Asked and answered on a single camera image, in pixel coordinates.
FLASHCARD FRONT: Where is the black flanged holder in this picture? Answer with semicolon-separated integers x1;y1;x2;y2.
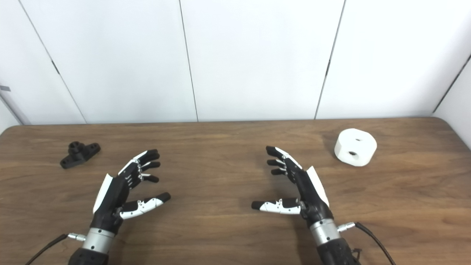
60;141;101;169

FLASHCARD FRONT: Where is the white and black left hand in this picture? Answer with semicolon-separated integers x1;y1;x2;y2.
90;149;171;235

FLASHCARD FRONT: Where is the round white plastic piece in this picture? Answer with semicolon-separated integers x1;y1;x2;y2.
334;128;378;167

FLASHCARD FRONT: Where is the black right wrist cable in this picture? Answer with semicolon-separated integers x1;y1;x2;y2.
338;222;397;265

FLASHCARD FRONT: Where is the white and black right hand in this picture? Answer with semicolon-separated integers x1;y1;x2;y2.
251;146;333;225

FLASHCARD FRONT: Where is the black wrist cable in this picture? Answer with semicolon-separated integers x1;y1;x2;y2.
338;222;397;265
25;233;87;265

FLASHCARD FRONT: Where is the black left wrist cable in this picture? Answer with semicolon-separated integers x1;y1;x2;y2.
25;233;87;265

